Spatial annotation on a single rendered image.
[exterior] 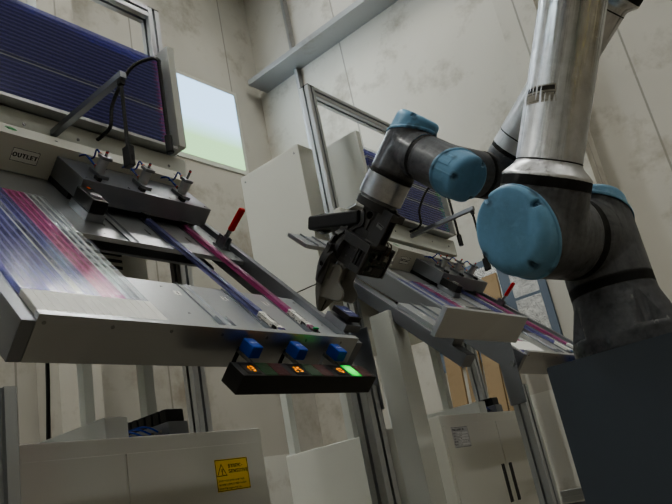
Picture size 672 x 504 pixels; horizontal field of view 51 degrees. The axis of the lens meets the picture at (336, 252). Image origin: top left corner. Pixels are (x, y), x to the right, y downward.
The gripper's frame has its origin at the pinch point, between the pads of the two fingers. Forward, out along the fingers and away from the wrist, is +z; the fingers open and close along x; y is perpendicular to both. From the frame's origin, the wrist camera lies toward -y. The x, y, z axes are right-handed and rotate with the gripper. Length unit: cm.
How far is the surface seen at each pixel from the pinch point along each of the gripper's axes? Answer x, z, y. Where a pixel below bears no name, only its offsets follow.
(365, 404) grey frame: 21.1, 18.4, 4.5
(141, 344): -30.2, 11.4, -2.3
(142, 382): 17, 51, -54
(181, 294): -13.6, 9.8, -18.1
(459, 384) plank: 375, 113, -148
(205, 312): -12.4, 9.9, -11.8
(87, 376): 18, 65, -78
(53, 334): -44.0, 10.6, -2.3
